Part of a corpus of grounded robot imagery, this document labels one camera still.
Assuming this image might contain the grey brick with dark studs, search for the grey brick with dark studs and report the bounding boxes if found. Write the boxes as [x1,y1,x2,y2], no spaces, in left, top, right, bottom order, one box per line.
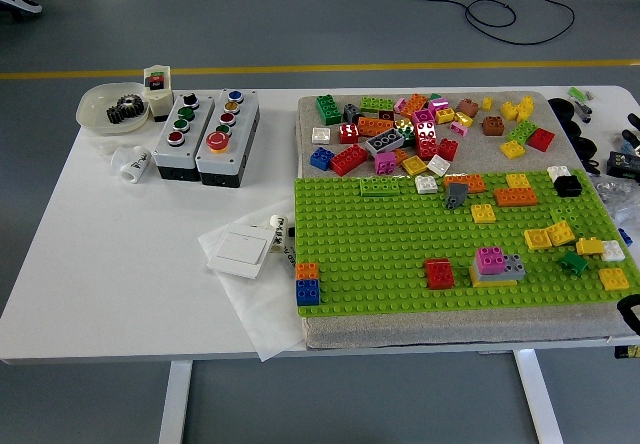
[363,128,405,159]

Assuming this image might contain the cream switch box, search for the cream switch box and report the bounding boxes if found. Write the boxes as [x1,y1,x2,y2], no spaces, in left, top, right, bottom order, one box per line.
[142,65,175,123]

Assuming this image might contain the orange long brick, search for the orange long brick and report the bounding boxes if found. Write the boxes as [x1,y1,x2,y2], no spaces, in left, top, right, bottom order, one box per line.
[356,117,396,138]
[493,186,539,208]

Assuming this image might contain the dark grey slope brick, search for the dark grey slope brick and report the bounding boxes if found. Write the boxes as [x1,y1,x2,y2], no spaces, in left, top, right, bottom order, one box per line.
[444,183,470,210]

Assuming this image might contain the grey emergency-stop control box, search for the grey emergency-stop control box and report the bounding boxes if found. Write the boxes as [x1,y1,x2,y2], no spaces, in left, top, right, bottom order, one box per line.
[193,88,261,189]

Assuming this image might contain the black printed box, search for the black printed box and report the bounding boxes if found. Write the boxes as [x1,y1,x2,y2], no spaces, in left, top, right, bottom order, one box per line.
[606,151,640,180]

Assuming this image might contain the light grey long brick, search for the light grey long brick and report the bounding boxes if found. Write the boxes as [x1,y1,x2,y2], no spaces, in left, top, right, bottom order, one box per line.
[470,253,527,285]

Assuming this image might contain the white printed tube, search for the white printed tube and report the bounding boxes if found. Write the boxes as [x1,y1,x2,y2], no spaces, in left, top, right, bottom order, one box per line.
[268,213,287,254]

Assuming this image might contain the lime green long brick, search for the lime green long brick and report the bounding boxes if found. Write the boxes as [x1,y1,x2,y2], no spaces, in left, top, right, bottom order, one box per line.
[359,176,403,198]
[359,96,396,114]

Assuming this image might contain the white table leg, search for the white table leg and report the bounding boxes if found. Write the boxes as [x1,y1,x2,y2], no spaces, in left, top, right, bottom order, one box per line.
[512,348,564,444]
[157,361,194,444]

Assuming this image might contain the yellow curved brick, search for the yellow curved brick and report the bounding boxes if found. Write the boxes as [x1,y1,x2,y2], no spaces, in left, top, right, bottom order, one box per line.
[468,268,519,289]

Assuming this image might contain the grey four-button control box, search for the grey four-button control box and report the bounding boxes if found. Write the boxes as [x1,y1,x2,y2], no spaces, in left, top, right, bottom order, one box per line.
[152,91,216,183]

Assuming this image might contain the red long brick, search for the red long brick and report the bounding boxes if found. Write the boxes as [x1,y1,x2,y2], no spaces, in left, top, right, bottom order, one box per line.
[329,144,369,178]

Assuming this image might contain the black floor cable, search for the black floor cable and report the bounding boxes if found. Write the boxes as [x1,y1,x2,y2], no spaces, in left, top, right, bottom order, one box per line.
[373,0,640,48]

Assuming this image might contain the red tall brick white dots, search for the red tall brick white dots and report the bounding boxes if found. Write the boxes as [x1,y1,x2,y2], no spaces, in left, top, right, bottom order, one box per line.
[414,121,440,161]

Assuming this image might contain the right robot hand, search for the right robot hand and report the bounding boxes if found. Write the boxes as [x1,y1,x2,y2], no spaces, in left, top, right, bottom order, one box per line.
[618,112,640,155]

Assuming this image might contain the green studded baseplate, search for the green studded baseplate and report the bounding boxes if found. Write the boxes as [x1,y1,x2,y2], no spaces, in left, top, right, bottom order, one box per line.
[293,169,640,318]

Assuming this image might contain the black brick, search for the black brick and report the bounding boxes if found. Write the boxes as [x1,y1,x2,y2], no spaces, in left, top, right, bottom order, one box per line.
[553,175,584,199]

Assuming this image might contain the white wall switch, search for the white wall switch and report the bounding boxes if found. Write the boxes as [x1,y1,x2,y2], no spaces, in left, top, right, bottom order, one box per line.
[207,226,275,280]

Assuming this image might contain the white pipe tee fitting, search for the white pipe tee fitting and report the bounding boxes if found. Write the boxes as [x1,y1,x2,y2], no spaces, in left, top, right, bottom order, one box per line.
[109,144,153,185]

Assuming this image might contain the white plastic bowl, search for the white plastic bowl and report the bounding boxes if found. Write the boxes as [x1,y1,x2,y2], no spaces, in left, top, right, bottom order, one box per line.
[75,82,151,135]

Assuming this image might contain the white flat brick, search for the white flat brick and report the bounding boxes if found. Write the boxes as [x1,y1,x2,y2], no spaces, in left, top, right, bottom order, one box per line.
[426,153,452,178]

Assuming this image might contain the clear plastic bag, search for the clear plastic bag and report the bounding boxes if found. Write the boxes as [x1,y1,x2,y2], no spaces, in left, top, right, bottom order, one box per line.
[594,173,640,230]

